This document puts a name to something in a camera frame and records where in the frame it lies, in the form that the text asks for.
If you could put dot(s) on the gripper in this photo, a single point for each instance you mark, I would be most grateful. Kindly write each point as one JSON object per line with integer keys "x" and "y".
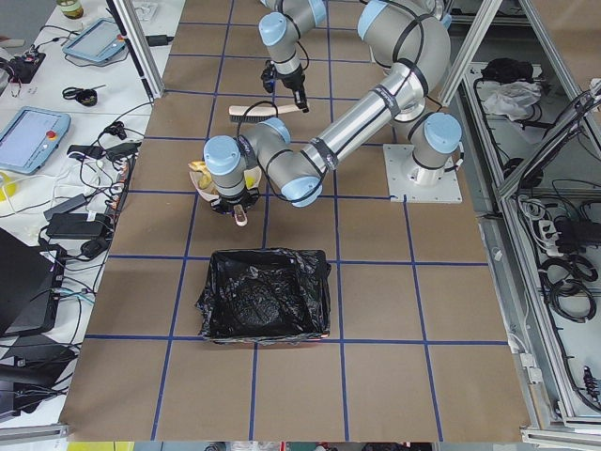
{"x": 294, "y": 83}
{"x": 230, "y": 203}

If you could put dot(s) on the orange peel trash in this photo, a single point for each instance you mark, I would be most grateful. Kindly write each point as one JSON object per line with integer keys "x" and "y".
{"x": 204, "y": 180}

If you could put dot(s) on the beige plastic dustpan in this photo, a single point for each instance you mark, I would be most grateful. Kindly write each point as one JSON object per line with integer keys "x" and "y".
{"x": 230, "y": 185}

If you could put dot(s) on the beige hand brush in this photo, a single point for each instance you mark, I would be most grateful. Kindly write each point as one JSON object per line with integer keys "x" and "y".
{"x": 246, "y": 114}

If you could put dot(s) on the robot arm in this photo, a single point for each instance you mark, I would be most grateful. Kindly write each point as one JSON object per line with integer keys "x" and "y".
{"x": 410, "y": 41}
{"x": 280, "y": 32}

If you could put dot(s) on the black lined bin left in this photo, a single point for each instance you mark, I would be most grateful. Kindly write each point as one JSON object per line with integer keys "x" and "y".
{"x": 266, "y": 296}

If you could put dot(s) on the black power adapter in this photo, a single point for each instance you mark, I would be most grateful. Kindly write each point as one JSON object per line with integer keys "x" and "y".
{"x": 78, "y": 226}

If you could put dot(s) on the black tape roll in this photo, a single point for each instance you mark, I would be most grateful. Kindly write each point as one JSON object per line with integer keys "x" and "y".
{"x": 87, "y": 99}

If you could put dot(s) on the upper teach pendant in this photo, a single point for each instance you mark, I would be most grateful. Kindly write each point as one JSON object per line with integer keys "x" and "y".
{"x": 98, "y": 43}

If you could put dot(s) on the teach pendant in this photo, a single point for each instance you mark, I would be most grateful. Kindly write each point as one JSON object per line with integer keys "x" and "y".
{"x": 98, "y": 43}
{"x": 30, "y": 138}

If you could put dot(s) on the lower teach pendant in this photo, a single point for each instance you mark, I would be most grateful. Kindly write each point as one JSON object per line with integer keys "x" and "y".
{"x": 30, "y": 138}

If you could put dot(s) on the black laptop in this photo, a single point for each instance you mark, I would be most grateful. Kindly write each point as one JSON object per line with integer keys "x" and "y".
{"x": 28, "y": 305}

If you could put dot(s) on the white crumpled cloth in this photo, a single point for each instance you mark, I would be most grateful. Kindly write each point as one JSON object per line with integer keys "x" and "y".
{"x": 515, "y": 101}

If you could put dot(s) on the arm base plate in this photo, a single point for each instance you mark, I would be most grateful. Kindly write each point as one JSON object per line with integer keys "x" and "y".
{"x": 410, "y": 183}

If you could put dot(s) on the aluminium frame post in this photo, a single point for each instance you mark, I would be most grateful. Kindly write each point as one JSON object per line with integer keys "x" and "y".
{"x": 132, "y": 32}

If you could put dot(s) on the black handled scissors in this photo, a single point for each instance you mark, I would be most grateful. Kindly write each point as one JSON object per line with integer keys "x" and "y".
{"x": 72, "y": 92}

